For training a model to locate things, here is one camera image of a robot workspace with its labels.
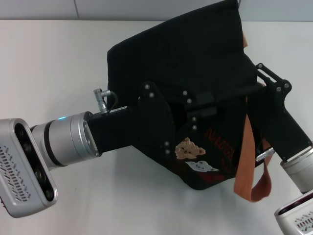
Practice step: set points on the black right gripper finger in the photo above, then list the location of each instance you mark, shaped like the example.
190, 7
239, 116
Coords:
269, 76

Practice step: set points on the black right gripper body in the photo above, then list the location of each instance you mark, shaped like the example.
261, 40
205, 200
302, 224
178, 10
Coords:
278, 122

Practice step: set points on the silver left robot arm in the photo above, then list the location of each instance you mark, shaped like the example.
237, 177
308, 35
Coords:
66, 139

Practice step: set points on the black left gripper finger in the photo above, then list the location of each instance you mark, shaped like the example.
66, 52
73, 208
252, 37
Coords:
193, 122
188, 97

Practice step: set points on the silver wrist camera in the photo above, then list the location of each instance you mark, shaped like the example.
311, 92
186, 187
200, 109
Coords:
296, 215
24, 169

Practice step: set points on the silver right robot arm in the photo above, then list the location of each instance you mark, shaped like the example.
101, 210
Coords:
300, 169

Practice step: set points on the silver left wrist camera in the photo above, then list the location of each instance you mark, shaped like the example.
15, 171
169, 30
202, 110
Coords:
24, 169

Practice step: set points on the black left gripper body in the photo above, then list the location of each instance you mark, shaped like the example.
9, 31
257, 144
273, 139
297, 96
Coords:
137, 124

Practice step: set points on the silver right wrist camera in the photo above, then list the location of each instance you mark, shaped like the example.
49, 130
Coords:
296, 215

